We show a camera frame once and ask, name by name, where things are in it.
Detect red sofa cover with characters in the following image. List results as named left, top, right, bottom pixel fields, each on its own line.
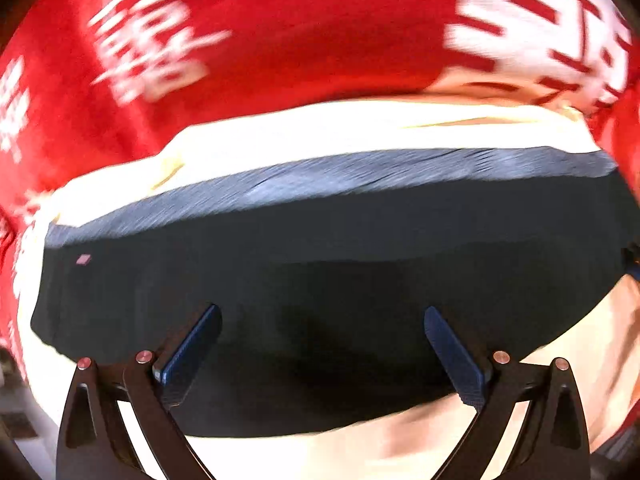
left=0, top=0, right=640, bottom=391

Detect black pants with blue trim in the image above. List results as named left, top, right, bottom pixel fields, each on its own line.
left=32, top=148, right=639, bottom=438

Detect cream seat cushion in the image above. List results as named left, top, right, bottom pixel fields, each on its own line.
left=15, top=96, right=639, bottom=479

